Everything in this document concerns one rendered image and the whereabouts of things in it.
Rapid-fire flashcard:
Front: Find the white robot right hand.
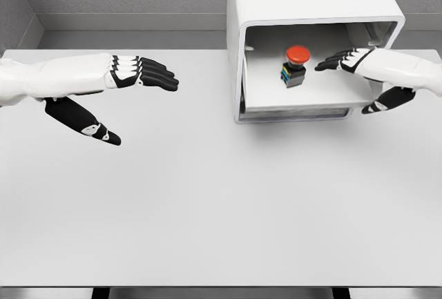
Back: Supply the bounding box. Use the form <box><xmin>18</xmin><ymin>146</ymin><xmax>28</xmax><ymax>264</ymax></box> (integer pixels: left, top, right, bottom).
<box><xmin>314</xmin><ymin>47</ymin><xmax>430</xmax><ymax>115</ymax></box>

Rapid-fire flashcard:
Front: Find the white cabinet drawer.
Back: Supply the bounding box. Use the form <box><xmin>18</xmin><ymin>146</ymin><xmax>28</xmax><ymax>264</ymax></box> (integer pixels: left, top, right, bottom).
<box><xmin>240</xmin><ymin>48</ymin><xmax>383</xmax><ymax>115</ymax></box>

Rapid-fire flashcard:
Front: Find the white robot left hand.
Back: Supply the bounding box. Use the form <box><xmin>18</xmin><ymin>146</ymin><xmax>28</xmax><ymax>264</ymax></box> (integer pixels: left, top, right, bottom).
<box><xmin>33</xmin><ymin>53</ymin><xmax>180</xmax><ymax>147</ymax></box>

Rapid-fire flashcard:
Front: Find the red button load switch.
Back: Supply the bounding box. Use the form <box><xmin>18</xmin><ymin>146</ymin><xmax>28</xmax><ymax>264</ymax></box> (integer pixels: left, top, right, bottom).
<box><xmin>280</xmin><ymin>45</ymin><xmax>311</xmax><ymax>90</ymax></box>

